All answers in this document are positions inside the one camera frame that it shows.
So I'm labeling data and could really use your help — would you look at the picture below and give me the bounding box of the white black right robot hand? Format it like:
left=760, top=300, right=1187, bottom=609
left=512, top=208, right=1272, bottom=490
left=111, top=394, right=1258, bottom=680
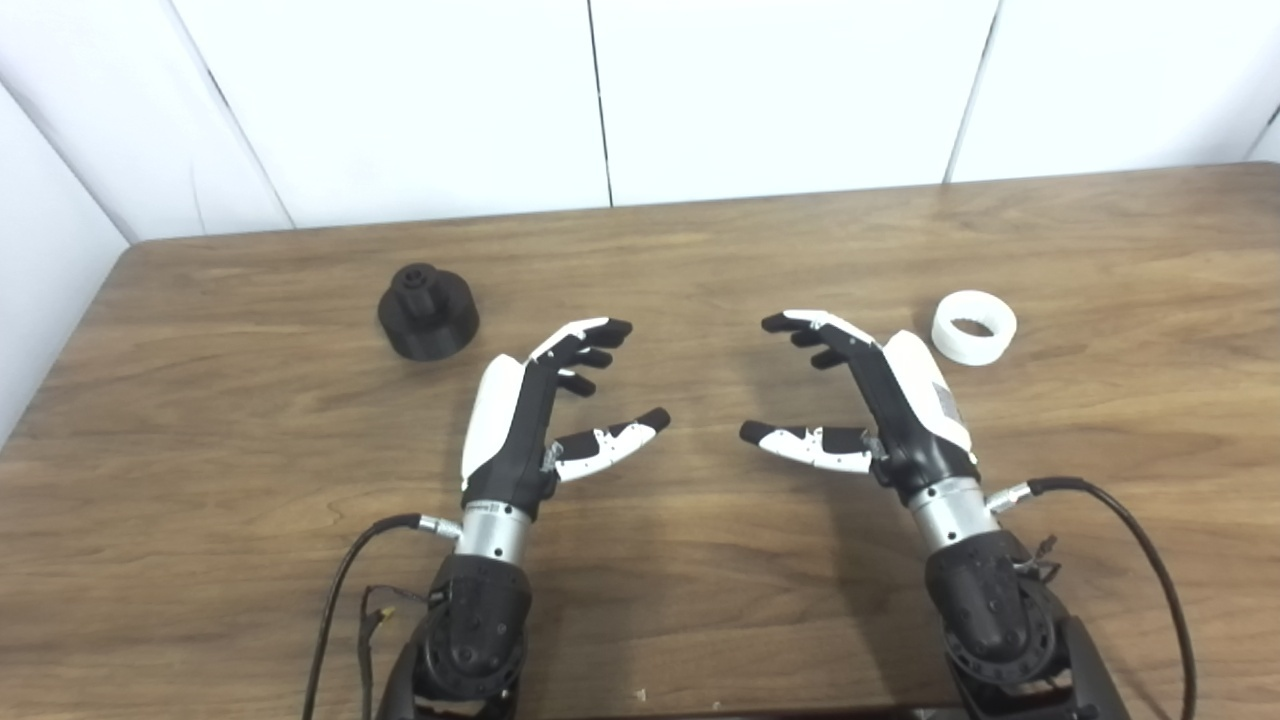
left=740, top=310, right=981, bottom=506

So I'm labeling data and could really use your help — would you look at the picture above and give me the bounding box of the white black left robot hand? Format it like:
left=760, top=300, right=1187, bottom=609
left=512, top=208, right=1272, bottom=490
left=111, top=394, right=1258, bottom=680
left=460, top=318, right=672, bottom=521

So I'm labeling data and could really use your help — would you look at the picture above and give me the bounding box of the white toothed plastic ring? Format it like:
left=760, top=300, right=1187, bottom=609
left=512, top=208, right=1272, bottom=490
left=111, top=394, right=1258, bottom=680
left=931, top=290, right=1018, bottom=367

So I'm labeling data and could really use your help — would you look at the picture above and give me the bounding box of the round black plastic part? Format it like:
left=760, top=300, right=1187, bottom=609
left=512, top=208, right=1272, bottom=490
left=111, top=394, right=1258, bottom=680
left=377, top=263, right=481, bottom=361

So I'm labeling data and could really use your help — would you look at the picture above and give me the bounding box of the thick black wrist cable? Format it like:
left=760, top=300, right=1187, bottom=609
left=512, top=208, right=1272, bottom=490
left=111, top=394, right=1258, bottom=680
left=303, top=513, right=463, bottom=720
left=985, top=477, right=1198, bottom=720

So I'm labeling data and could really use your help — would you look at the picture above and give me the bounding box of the thin black wire bundle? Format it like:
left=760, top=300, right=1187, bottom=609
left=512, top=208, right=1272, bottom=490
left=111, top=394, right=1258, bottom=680
left=358, top=585, right=433, bottom=720
left=1012, top=535, right=1063, bottom=589

